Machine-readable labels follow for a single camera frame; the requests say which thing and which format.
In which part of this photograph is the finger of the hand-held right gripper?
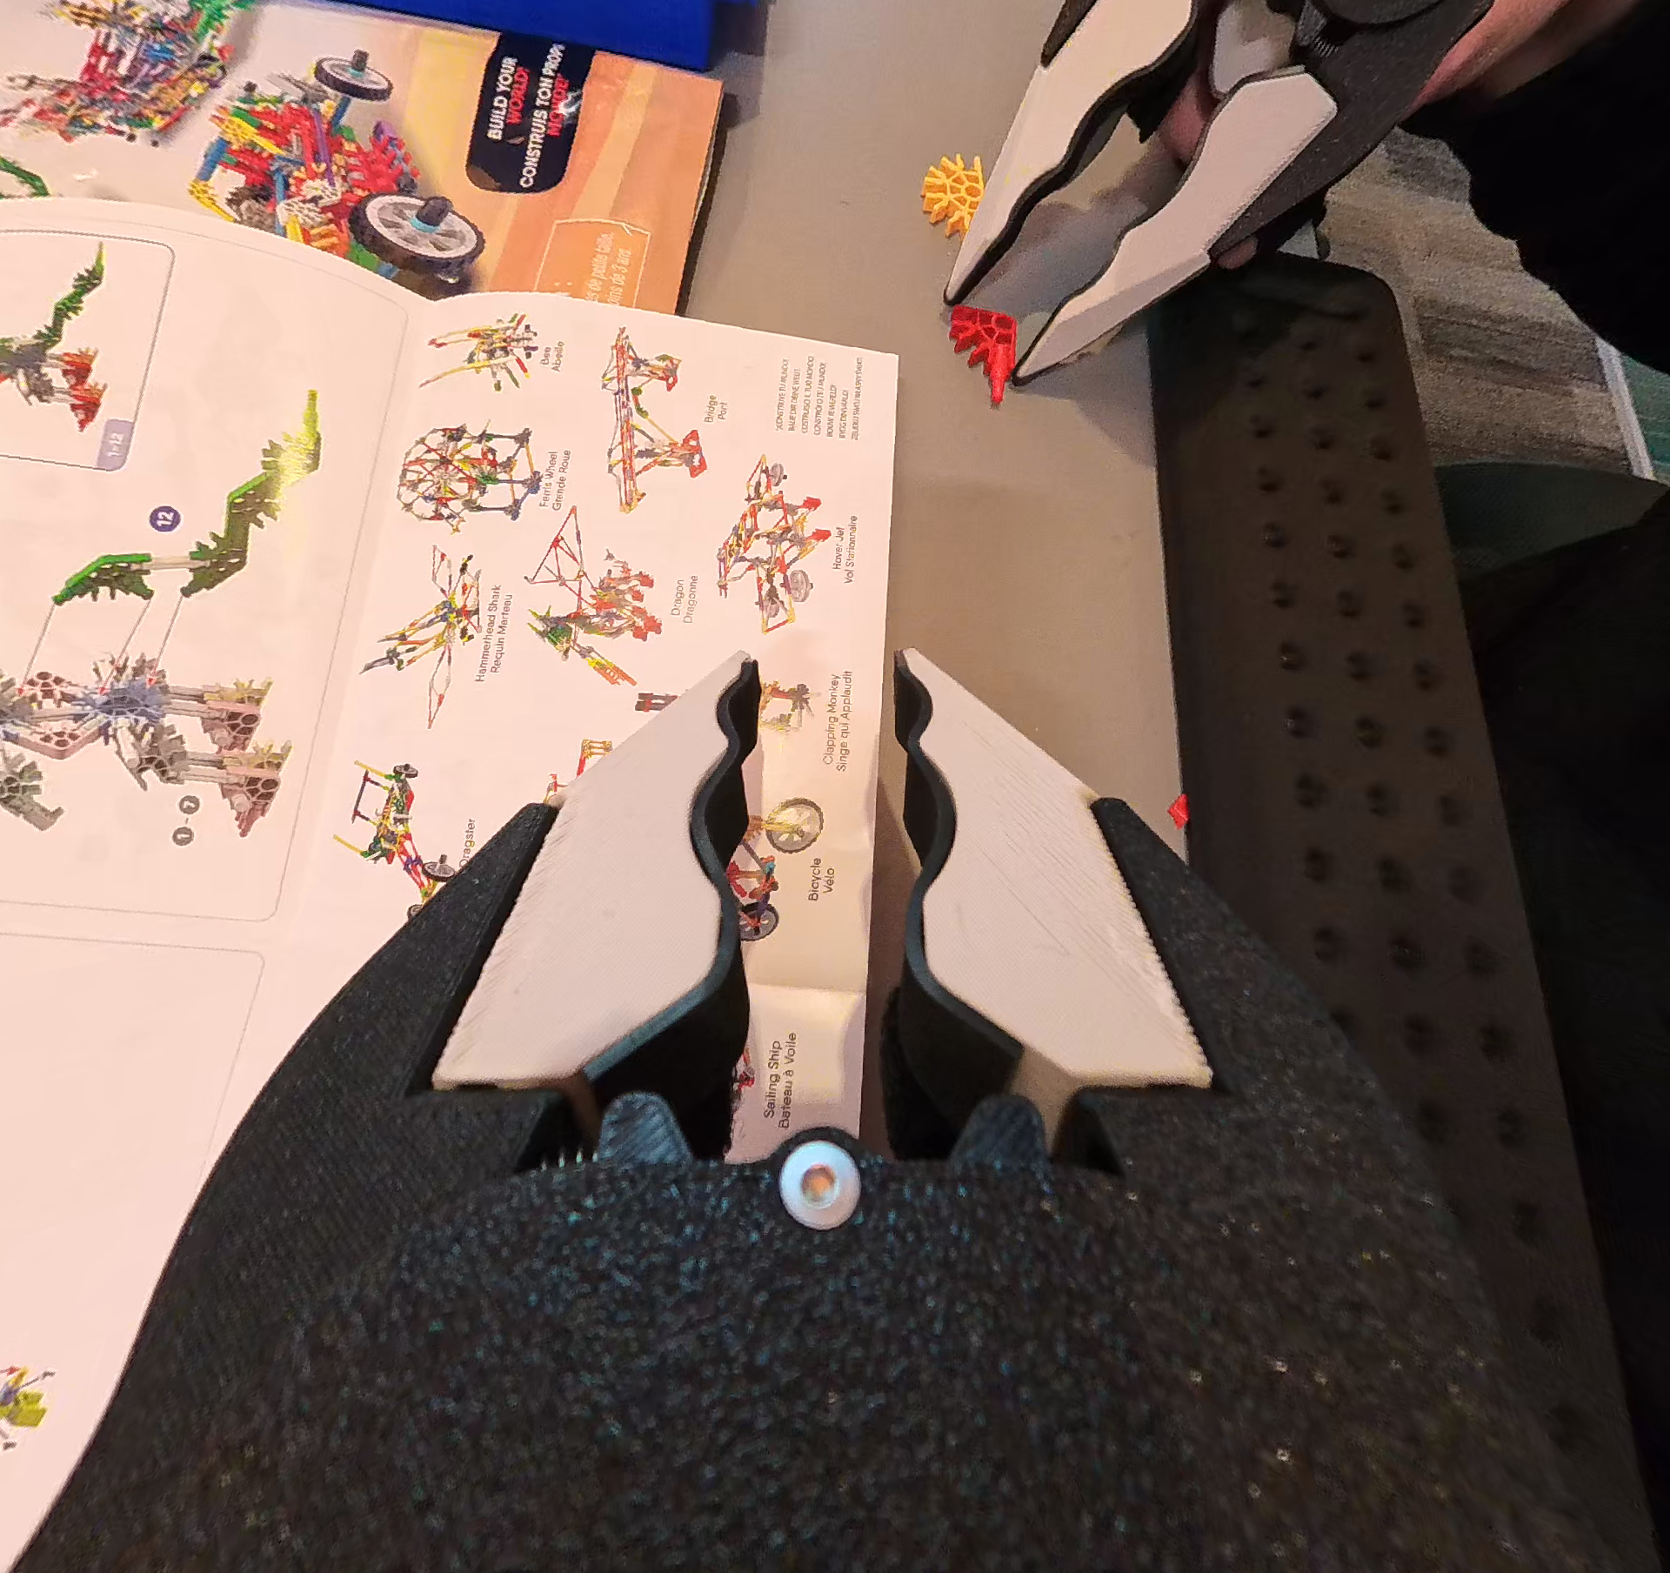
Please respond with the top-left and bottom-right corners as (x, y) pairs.
(942, 0), (1201, 305)
(1011, 0), (1339, 387)

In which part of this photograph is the red connector piece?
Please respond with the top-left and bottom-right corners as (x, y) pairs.
(947, 304), (1022, 407)

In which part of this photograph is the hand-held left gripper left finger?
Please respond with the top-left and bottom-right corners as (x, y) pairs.
(430, 652), (764, 1093)

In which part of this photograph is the black perforated chair armrest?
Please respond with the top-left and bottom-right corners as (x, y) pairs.
(1148, 254), (1660, 1573)

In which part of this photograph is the white building instruction booklet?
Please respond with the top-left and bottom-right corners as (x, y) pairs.
(0, 195), (902, 1509)

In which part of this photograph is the person's right forearm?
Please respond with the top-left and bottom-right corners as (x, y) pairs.
(1401, 0), (1670, 376)

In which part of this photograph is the yellow connector piece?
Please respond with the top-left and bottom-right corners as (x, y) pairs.
(919, 154), (987, 238)

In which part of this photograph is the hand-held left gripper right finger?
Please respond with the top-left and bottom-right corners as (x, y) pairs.
(892, 649), (1215, 1100)

